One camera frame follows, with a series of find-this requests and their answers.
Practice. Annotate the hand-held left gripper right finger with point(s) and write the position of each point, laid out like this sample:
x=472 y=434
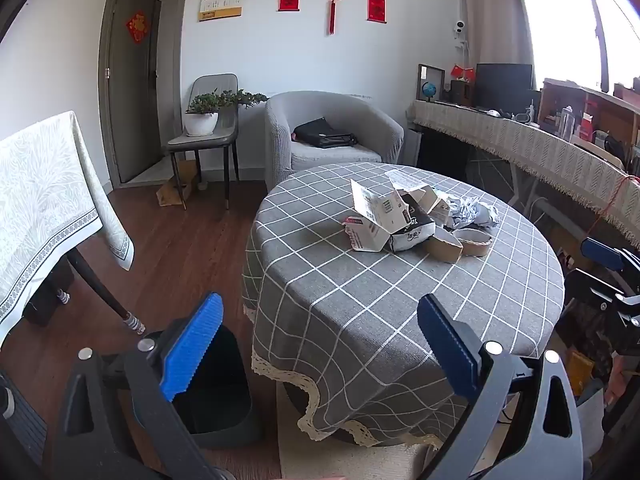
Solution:
x=447 y=347

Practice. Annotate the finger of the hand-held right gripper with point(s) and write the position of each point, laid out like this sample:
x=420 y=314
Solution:
x=590 y=287
x=602 y=253

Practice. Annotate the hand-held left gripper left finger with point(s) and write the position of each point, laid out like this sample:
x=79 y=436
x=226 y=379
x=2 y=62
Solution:
x=192 y=347

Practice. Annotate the dark trash bin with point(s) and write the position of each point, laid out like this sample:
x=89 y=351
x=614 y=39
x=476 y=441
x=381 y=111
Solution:
x=220 y=390

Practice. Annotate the brown cardboard tape roll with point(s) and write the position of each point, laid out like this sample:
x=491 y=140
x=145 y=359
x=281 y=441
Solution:
x=475 y=247
x=445 y=252

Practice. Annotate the red white cardboard package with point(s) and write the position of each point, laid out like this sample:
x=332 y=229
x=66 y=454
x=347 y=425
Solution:
x=372 y=230

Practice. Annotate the grey checked tablecloth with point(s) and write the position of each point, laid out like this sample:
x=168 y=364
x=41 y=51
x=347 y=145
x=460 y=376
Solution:
x=350 y=300

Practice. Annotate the black table leg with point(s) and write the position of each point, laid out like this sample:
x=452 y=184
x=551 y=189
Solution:
x=100 y=290

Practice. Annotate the black white carton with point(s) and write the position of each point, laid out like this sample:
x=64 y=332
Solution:
x=412 y=237

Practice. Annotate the long table beige cloth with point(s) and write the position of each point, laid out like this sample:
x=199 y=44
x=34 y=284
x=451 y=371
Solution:
x=525 y=145

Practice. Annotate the crumpled white paper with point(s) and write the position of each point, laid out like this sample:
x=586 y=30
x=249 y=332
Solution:
x=475 y=212

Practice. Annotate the clear water bottle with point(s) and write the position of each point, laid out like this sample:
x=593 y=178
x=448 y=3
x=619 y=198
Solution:
x=567 y=122

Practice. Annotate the small brown carton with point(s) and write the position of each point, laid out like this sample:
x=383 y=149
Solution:
x=430 y=202

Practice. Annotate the wooden desk shelf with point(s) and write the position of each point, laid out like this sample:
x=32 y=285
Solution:
x=590 y=105

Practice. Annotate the black box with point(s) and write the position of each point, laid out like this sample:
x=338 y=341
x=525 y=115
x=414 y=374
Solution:
x=50 y=295

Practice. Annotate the flat cardboard box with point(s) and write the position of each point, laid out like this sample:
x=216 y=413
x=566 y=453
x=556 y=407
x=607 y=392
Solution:
x=172 y=192

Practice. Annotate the white plastic sheet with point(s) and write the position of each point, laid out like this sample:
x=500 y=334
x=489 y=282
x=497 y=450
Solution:
x=405 y=177

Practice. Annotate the grey striped floor mat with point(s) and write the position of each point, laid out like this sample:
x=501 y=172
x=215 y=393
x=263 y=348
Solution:
x=20 y=420

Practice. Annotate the black monitor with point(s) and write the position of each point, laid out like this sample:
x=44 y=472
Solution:
x=502 y=85

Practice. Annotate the white patterned tablecloth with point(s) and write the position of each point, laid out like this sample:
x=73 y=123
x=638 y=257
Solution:
x=40 y=200

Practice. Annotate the dark brown box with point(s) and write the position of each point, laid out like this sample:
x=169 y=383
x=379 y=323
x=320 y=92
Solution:
x=461 y=92

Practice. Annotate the potted plant white pot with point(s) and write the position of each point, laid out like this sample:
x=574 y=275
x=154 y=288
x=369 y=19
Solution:
x=200 y=122

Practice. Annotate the small red flags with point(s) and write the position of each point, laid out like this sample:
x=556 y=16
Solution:
x=462 y=71

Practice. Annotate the small blue globe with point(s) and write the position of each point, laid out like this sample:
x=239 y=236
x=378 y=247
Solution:
x=429 y=90

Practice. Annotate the black bag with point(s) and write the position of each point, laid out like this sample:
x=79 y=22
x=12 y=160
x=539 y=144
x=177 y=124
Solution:
x=320 y=135

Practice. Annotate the grey door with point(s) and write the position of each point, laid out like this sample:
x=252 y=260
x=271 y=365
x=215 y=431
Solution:
x=135 y=100

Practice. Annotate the grey chair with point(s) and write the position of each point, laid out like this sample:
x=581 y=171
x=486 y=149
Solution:
x=212 y=90

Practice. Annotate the beige curtain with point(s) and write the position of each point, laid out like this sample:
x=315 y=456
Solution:
x=500 y=10

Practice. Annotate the grey armchair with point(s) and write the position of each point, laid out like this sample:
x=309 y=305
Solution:
x=325 y=110

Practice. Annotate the red door decoration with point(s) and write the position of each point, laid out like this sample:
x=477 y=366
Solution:
x=137 y=26

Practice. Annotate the dark picture frame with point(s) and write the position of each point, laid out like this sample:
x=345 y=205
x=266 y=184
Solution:
x=430 y=74

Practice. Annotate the white security camera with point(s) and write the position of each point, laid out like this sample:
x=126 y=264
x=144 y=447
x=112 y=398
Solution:
x=458 y=30

